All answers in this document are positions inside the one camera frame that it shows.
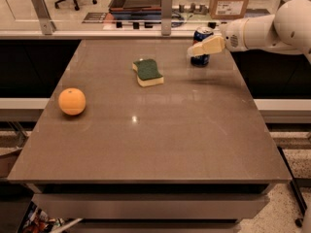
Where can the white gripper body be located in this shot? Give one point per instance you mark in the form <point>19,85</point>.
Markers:
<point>232,36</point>

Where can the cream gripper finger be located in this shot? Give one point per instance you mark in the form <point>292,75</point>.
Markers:
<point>210,45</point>

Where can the blue pepsi can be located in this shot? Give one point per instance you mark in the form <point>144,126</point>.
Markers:
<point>200,34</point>

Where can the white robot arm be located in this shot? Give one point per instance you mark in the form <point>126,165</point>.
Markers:
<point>288,31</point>

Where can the cardboard box with label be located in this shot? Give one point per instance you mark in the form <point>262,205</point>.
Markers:
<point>227,9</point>

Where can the green and yellow sponge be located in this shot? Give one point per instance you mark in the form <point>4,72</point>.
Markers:
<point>147,72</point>

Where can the orange fruit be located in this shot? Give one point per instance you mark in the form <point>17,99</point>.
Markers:
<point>72,101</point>

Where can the grey drawer front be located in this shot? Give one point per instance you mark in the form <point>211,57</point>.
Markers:
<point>151,206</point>

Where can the colourful snack packets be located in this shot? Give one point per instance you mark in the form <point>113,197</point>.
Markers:
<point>37,221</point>

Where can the centre metal glass post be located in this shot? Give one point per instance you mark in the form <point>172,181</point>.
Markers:
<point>166,14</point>

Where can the left metal glass post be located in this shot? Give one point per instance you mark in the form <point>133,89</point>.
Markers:
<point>43,15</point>

